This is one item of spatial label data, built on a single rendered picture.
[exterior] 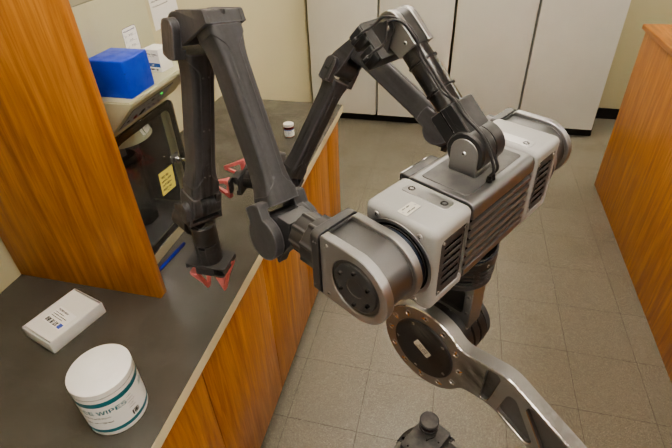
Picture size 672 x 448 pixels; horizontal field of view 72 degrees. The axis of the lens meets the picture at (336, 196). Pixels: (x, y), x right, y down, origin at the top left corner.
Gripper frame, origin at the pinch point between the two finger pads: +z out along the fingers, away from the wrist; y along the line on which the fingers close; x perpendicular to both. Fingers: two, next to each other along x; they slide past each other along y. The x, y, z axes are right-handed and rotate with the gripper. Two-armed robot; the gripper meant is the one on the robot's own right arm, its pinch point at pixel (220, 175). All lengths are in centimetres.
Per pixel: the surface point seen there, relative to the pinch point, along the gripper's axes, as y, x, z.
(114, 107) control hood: 27.1, -35.0, 7.9
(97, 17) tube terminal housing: 15, -52, 15
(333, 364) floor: -18, 115, -30
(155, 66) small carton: 6.3, -37.5, 9.2
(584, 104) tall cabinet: -285, 84, -177
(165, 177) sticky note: 9.0, -3.1, 13.5
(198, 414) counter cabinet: 56, 40, -13
